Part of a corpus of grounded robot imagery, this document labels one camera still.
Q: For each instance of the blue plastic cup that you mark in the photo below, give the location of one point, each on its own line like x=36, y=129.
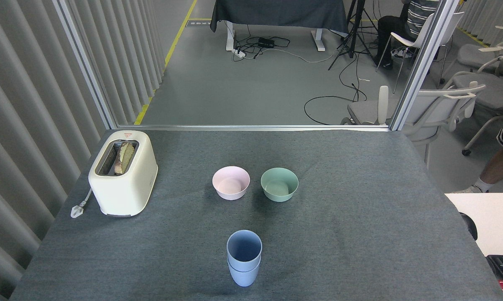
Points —
x=243, y=251
x=243, y=276

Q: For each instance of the pink plastic bowl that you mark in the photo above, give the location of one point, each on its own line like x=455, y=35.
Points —
x=230, y=193

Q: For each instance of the green plastic bowl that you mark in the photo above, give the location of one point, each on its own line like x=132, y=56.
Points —
x=279, y=195

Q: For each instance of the white power strip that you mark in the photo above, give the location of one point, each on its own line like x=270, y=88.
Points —
x=239, y=53

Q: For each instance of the black power adapter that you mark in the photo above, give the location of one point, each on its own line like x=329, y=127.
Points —
x=266, y=42

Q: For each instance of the grey white armchair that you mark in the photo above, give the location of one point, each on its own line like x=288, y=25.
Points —
x=494, y=94
x=366, y=110
x=477, y=54

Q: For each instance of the toasted bread slice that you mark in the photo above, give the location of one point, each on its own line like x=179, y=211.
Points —
x=124, y=156

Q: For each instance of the cream white toaster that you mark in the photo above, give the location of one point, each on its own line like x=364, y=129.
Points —
x=126, y=190

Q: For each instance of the dark grey tablecloth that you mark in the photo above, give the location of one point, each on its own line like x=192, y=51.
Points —
x=276, y=12

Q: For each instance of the black tripod stand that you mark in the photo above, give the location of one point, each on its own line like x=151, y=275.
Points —
x=352, y=37

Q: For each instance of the white plastic chair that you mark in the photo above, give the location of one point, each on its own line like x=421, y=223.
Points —
x=410, y=42

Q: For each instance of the seated person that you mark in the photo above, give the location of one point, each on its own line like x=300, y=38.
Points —
x=418, y=14

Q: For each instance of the black round object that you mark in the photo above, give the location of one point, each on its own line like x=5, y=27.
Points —
x=471, y=228

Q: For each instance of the walking person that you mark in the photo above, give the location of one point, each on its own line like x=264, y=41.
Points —
x=502, y=165

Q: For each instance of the white side table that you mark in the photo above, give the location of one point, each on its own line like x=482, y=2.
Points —
x=494, y=217

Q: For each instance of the silver aluminium rail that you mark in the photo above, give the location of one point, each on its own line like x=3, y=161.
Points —
x=251, y=127

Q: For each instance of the silver aluminium post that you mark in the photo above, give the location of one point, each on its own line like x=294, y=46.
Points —
x=86, y=67
x=422, y=62

